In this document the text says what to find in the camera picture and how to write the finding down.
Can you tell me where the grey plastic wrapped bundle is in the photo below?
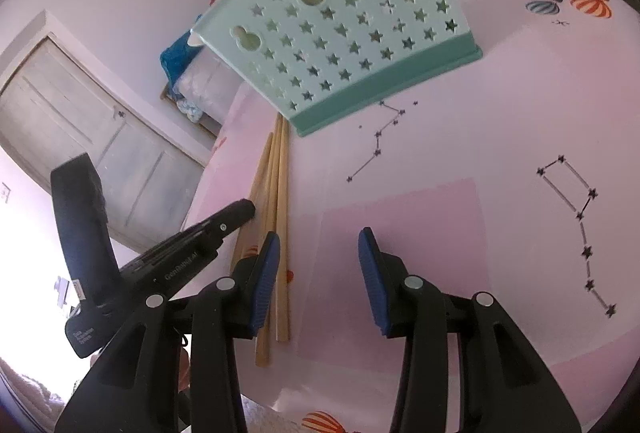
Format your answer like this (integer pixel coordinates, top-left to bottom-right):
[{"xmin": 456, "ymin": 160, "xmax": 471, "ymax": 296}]
[{"xmin": 176, "ymin": 48, "xmax": 244, "ymax": 124}]

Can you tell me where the wooden chopstick two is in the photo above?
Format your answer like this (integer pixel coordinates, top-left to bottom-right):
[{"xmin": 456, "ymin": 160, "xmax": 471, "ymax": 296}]
[{"xmin": 253, "ymin": 116, "xmax": 283, "ymax": 368}]

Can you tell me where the wooden chopstick one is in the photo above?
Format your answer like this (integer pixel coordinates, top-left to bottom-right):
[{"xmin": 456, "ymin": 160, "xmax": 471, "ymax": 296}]
[{"xmin": 274, "ymin": 120, "xmax": 290, "ymax": 343}]

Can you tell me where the pink patterned tablecloth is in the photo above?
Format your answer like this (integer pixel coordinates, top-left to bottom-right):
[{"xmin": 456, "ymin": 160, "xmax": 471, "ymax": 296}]
[{"xmin": 235, "ymin": 0, "xmax": 639, "ymax": 432}]

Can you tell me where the white wooden door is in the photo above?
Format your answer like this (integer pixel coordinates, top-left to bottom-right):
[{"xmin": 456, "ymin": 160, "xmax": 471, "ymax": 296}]
[{"xmin": 1, "ymin": 11, "xmax": 204, "ymax": 252}]

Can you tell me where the mint green utensil holder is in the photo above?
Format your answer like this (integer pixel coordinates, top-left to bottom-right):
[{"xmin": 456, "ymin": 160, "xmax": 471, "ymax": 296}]
[{"xmin": 192, "ymin": 0, "xmax": 482, "ymax": 136}]

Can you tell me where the blue plastic bag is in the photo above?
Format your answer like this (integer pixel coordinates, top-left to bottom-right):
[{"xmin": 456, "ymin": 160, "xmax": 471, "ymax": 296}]
[{"xmin": 160, "ymin": 29, "xmax": 202, "ymax": 101}]

